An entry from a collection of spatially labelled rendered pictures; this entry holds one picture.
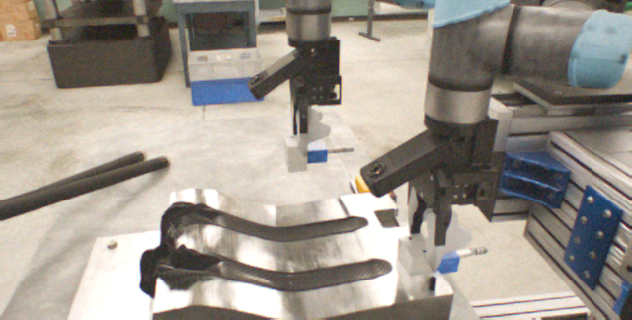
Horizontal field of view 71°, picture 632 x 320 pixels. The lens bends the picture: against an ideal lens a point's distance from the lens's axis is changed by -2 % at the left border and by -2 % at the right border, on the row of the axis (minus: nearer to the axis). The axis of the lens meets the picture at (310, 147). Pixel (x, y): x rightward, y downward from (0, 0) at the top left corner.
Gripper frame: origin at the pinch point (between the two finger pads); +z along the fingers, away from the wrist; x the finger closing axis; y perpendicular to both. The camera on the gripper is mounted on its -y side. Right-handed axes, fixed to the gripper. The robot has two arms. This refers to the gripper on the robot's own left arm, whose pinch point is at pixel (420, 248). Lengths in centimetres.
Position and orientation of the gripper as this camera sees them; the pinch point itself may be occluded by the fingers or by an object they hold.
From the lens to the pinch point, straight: 66.6
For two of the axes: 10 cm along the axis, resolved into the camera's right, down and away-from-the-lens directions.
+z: 0.0, 9.0, 4.4
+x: -2.0, -4.3, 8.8
